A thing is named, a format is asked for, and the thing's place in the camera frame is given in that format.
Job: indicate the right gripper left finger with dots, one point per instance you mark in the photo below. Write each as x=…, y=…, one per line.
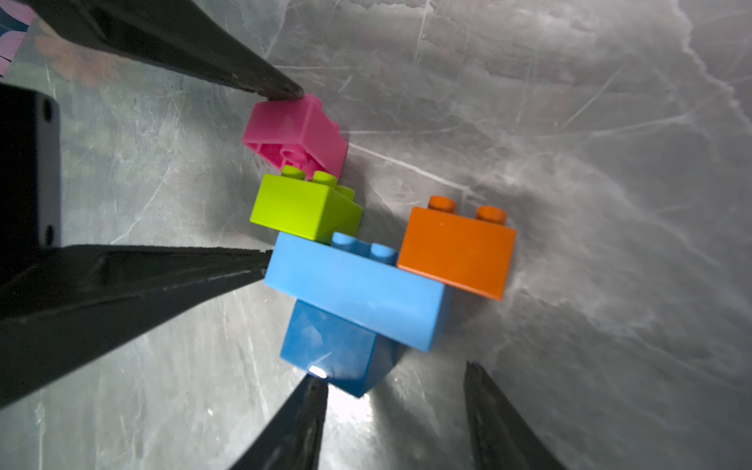
x=292, y=438

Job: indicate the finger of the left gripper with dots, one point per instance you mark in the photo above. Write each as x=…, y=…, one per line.
x=81, y=302
x=173, y=35

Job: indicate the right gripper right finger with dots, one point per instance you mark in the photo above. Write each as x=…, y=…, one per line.
x=499, y=436

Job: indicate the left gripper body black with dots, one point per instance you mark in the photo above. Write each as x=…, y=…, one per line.
x=30, y=178

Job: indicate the dark blue small lego brick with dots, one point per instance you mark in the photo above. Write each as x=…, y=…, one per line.
x=339, y=352

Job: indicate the pink lego brick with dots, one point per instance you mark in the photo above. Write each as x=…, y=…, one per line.
x=296, y=133

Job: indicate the light blue long lego brick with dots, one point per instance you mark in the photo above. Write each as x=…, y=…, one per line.
x=361, y=283

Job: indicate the orange lego brick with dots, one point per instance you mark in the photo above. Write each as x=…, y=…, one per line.
x=469, y=253

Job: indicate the lime green lego brick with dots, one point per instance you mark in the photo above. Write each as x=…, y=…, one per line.
x=313, y=209

